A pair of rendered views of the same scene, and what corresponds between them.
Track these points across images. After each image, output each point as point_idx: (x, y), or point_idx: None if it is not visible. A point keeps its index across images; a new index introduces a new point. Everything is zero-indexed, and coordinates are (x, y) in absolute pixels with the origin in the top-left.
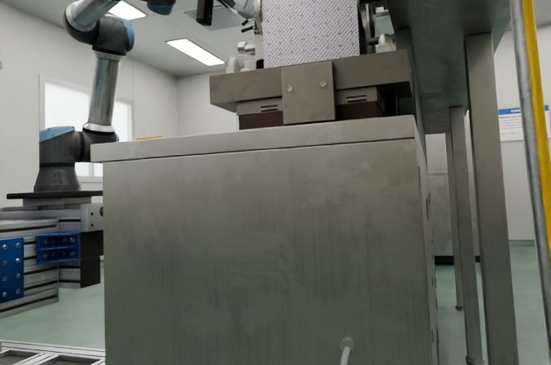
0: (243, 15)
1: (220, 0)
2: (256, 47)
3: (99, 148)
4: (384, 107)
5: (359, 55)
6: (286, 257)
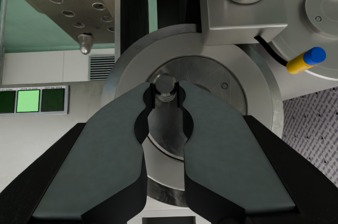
0: (135, 87)
1: (17, 220)
2: None
3: None
4: (178, 5)
5: (62, 28)
6: None
